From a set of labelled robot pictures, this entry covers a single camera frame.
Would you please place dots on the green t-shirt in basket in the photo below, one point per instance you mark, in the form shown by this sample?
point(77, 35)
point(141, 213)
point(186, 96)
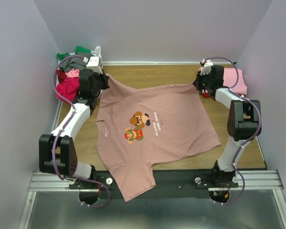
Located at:
point(78, 49)

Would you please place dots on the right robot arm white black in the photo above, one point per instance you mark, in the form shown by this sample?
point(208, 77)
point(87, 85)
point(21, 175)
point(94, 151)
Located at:
point(243, 125)

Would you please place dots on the pink t-shirt in basket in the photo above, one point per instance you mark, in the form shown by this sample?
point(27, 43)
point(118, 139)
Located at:
point(74, 73)

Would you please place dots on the white laundry basket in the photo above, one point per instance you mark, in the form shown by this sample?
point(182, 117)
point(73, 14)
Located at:
point(99, 53)

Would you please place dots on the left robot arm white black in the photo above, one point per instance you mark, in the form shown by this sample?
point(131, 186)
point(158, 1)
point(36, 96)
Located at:
point(57, 153)

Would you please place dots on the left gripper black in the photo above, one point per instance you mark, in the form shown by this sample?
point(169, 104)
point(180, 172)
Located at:
point(104, 81)

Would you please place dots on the folded light pink t-shirt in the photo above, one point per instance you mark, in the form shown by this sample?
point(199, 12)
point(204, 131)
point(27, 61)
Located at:
point(228, 78)

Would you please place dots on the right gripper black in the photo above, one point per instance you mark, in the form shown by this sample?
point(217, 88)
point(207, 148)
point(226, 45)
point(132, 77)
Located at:
point(198, 83)

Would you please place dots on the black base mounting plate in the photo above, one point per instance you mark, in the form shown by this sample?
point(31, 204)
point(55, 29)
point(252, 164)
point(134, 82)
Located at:
point(193, 183)

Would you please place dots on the grey t-shirt in basket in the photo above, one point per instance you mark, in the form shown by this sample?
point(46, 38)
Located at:
point(72, 63)

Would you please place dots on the magenta t-shirt in basket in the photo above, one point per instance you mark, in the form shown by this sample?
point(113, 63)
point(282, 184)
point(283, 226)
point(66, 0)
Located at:
point(67, 89)

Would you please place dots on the dusty pink printed t-shirt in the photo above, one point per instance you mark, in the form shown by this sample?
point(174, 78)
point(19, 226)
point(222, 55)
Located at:
point(138, 128)

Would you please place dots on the dark red t-shirt in basket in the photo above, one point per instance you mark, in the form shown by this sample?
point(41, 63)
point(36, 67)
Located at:
point(61, 76)

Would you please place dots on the aluminium frame rail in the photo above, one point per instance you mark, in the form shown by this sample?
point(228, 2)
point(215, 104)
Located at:
point(257, 203)

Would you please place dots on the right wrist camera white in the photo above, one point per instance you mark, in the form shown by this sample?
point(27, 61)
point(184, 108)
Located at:
point(206, 66)

